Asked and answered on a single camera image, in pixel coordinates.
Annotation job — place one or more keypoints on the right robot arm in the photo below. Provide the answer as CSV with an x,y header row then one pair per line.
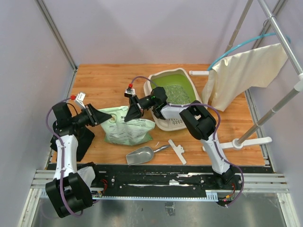
x,y
197,119

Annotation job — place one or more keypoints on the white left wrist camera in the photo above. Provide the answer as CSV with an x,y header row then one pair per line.
x,y
79,100

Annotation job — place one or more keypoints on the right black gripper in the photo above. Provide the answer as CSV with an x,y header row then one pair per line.
x,y
135,111

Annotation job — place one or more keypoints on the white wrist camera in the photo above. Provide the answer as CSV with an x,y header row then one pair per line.
x,y
79,100
129,92

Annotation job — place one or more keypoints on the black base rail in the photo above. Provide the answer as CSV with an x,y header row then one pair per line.
x,y
142,181

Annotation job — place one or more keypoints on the metal litter scoop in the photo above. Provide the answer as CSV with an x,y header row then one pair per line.
x,y
143,155

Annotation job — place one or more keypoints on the green cat litter bag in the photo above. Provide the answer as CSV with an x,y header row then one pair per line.
x,y
133,132

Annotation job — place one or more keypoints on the cream fabric bag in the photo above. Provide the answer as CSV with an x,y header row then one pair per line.
x,y
234,74

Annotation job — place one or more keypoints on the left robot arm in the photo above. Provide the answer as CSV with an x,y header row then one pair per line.
x,y
68,153

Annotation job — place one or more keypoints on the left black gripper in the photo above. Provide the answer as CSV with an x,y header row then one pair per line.
x,y
95,116

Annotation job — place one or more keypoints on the white metal drying rack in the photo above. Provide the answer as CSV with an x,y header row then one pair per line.
x,y
245,140

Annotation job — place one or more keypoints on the beige green litter box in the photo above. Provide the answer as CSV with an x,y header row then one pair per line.
x,y
178,85

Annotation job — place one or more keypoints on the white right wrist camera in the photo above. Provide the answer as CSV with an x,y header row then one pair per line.
x,y
129,92

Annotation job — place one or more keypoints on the white plastic bag clip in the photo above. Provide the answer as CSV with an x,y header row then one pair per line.
x,y
179,150

